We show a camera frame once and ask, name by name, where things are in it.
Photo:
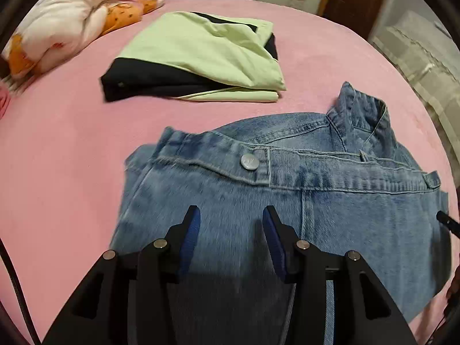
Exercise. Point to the blue denim jacket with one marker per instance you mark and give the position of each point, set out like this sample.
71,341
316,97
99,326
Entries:
323,215

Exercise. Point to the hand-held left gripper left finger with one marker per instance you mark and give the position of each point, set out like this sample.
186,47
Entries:
188,239

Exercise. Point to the folded green and black garment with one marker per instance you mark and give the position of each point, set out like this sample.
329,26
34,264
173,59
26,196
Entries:
201,54

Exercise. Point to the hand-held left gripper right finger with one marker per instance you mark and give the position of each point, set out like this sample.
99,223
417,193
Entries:
275,244

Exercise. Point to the crumpled pink cloth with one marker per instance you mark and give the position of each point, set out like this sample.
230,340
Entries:
3,102

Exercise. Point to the brown wooden door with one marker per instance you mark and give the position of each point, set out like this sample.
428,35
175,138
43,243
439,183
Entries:
355,0

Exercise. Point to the pink white floral quilt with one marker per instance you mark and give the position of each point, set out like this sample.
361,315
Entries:
68,10

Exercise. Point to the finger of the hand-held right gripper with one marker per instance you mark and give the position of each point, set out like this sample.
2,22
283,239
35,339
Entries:
449,224

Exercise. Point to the bed with pink blanket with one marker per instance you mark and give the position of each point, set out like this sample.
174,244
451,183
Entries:
64,143

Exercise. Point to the lace covered furniture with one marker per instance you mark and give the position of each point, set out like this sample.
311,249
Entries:
424,61

